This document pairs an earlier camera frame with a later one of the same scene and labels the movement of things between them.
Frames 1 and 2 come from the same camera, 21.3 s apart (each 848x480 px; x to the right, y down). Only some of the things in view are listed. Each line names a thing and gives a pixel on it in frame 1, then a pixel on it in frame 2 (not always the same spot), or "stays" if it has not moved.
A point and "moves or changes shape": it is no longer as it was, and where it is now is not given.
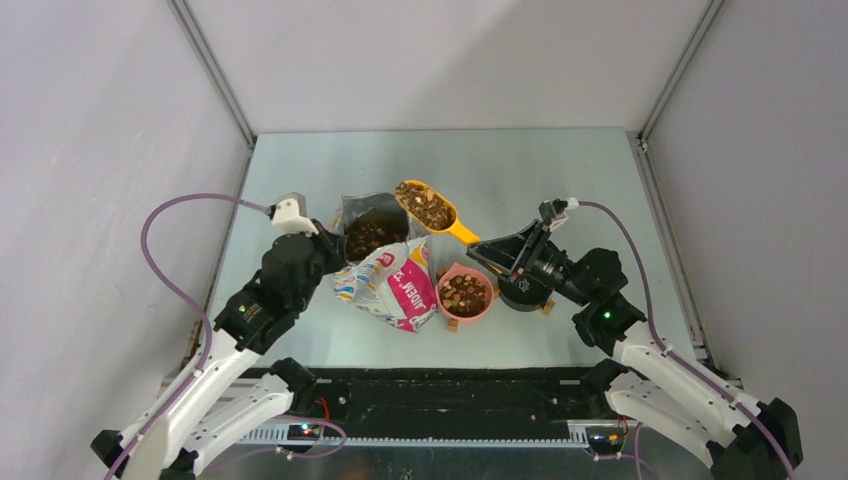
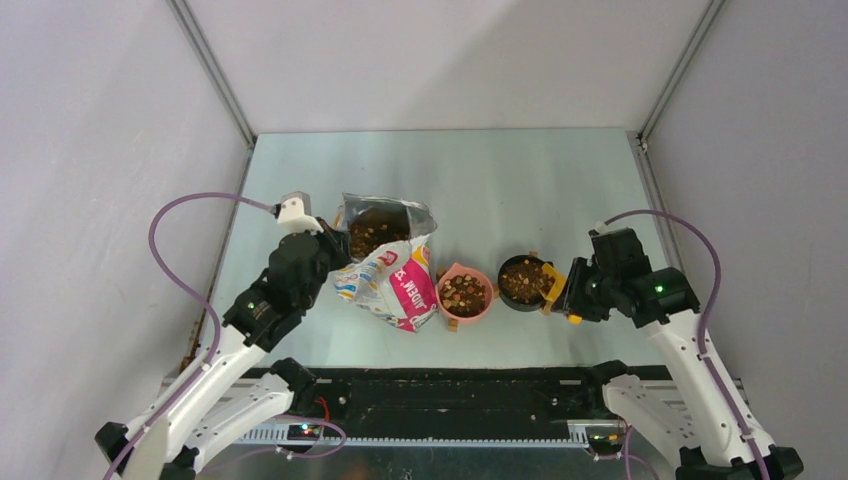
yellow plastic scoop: [456, 228] moves or changes shape
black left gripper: [334, 246] stays
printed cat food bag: [400, 283] stays
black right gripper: [502, 255] → [570, 300]
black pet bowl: [523, 294] stays
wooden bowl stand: [453, 326] stays
